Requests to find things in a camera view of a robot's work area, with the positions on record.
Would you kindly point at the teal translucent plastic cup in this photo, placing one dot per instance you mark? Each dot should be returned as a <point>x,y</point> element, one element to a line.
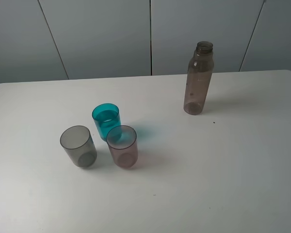
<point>106,116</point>

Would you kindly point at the brown translucent plastic bottle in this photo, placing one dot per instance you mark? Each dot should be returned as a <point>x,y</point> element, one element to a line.
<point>199,74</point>

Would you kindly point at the grey translucent plastic cup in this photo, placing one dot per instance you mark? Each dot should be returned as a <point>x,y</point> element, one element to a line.
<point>78,144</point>

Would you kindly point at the pink translucent plastic cup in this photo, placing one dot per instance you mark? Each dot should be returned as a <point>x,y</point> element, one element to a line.
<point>122,143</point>

